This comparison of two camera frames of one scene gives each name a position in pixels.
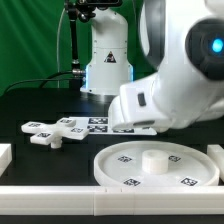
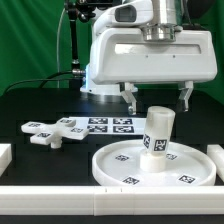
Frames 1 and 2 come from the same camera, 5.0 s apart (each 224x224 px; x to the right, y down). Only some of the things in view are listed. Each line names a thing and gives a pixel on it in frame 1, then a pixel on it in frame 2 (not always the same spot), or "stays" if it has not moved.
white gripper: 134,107 -> 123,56
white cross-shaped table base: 46,134 stays
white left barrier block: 5,157 stays
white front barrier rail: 111,200 stays
